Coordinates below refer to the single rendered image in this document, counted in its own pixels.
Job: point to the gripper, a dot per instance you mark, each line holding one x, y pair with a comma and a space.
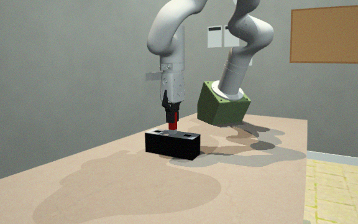
173, 90

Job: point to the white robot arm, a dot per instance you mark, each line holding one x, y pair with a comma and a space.
167, 39

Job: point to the grey and red pin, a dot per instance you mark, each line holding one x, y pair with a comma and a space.
172, 127

